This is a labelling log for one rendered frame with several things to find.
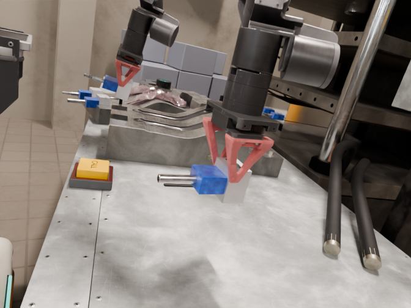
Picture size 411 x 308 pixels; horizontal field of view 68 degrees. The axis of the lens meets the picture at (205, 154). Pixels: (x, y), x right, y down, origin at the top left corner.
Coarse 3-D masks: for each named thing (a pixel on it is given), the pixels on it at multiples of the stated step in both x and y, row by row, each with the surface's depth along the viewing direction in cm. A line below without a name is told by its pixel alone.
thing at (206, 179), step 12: (192, 168) 45; (204, 168) 44; (216, 168) 46; (168, 180) 41; (180, 180) 42; (192, 180) 43; (204, 180) 42; (216, 180) 42; (228, 180) 43; (240, 180) 44; (204, 192) 43; (216, 192) 43; (228, 192) 44; (240, 192) 45
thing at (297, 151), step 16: (288, 144) 141; (304, 144) 148; (320, 144) 157; (368, 144) 188; (288, 160) 124; (304, 160) 121; (352, 160) 140; (384, 160) 155; (400, 160) 164; (320, 176) 107; (368, 176) 121; (384, 176) 126; (400, 176) 132; (368, 192) 114; (384, 192) 116
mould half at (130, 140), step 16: (112, 112) 84; (128, 112) 88; (160, 112) 99; (192, 112) 100; (208, 112) 96; (112, 128) 74; (128, 128) 75; (144, 128) 77; (160, 128) 81; (112, 144) 75; (128, 144) 76; (144, 144) 77; (160, 144) 78; (176, 144) 79; (192, 144) 80; (208, 144) 82; (224, 144) 83; (128, 160) 78; (144, 160) 79; (160, 160) 80; (176, 160) 81; (192, 160) 82; (208, 160) 83; (240, 160) 86; (272, 160) 89; (272, 176) 91
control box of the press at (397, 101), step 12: (408, 72) 96; (408, 84) 95; (396, 96) 98; (408, 96) 95; (408, 108) 94; (408, 180) 97; (408, 192) 96; (396, 204) 99; (408, 204) 96; (396, 216) 99; (408, 216) 96; (384, 228) 103; (396, 228) 98; (408, 228) 98; (396, 240) 99
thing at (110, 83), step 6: (96, 78) 85; (108, 78) 86; (114, 78) 88; (108, 84) 85; (114, 84) 86; (126, 84) 86; (132, 84) 86; (114, 90) 86; (120, 90) 86; (126, 90) 87; (120, 96) 87; (126, 96) 87
